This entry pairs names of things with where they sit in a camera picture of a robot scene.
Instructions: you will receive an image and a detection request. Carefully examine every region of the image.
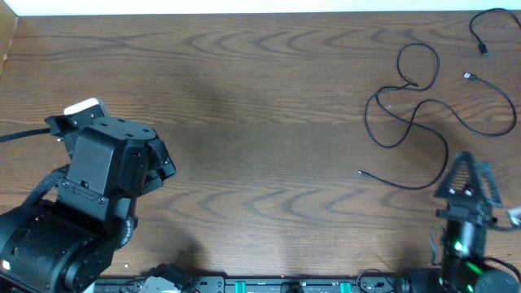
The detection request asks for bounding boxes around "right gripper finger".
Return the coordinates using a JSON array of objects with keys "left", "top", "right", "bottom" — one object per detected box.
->
[
  {"left": 477, "top": 161, "right": 504, "bottom": 208},
  {"left": 434, "top": 151, "right": 479, "bottom": 202}
]

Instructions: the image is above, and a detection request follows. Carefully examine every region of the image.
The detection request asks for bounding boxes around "left camera black cable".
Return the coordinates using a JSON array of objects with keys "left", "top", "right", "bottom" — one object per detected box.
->
[{"left": 0, "top": 127, "right": 54, "bottom": 144}]

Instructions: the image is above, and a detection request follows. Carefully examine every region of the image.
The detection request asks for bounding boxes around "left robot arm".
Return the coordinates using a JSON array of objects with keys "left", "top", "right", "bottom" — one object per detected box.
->
[{"left": 1, "top": 116, "right": 176, "bottom": 292}]

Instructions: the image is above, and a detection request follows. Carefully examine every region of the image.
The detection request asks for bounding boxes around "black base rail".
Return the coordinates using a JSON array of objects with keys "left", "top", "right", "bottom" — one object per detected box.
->
[{"left": 87, "top": 264, "right": 401, "bottom": 293}]

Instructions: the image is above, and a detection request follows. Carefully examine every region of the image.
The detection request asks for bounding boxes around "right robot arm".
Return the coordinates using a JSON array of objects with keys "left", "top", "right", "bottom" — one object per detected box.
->
[{"left": 396, "top": 151, "right": 520, "bottom": 293}]

